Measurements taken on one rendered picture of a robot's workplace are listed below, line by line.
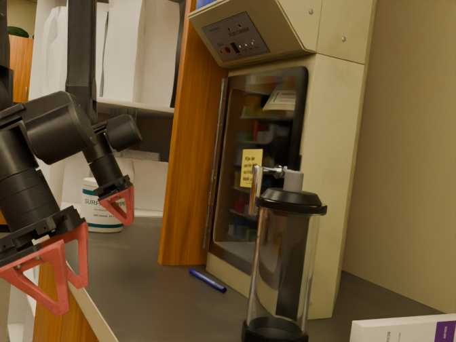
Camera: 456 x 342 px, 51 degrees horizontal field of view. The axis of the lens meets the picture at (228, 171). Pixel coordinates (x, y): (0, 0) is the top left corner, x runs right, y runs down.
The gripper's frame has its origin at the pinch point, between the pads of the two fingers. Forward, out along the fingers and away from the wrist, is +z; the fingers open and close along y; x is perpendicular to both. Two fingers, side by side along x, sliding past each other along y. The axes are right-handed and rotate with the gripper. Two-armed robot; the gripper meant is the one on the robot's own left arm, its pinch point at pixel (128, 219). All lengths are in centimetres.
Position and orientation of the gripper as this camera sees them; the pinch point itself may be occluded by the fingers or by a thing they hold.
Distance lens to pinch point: 108.2
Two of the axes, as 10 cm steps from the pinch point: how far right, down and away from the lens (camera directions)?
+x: -9.1, 4.1, -0.4
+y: -0.7, -0.7, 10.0
